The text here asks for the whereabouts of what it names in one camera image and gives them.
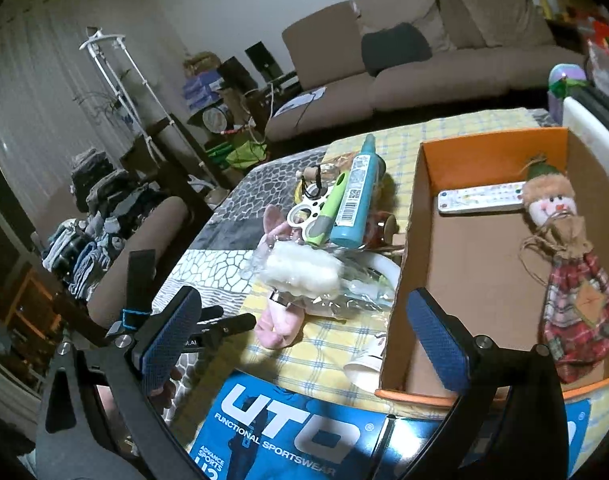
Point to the teal spray bottle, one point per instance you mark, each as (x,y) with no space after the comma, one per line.
(366,172)

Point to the orange cardboard box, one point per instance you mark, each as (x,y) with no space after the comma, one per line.
(472,265)

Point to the white lotus-root shaped tray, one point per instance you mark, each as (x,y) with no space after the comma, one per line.
(303,214)

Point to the white clothes rack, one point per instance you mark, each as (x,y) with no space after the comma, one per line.
(164,136)

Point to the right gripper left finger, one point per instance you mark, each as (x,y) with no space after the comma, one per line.
(74,441)

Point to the white plastic container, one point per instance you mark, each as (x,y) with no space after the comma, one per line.
(593,133)

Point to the pink plush toy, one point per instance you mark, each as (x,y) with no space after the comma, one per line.
(281,321)

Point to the snowman doll plaid dress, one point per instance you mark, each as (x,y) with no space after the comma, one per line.
(575,316)

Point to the blue UTO sportswear box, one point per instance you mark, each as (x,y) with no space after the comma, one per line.
(255,430)

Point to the yellow plaid tablecloth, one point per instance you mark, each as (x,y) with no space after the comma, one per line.
(354,326)

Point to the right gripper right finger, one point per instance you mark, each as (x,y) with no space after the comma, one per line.
(439,344)

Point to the glass bottle wooden cap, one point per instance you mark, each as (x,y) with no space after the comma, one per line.
(312,182)

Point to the brown sofa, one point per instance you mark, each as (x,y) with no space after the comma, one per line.
(497,52)

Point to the grey patterned table mat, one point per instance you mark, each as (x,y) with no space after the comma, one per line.
(217,265)

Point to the green handled peeler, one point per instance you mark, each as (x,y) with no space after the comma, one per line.
(318,232)

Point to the black cushion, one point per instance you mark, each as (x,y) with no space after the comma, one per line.
(399,45)

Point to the white fluffy item in bag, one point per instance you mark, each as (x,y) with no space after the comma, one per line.
(301,270)

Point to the white remote control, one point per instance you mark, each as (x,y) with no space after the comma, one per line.
(483,199)

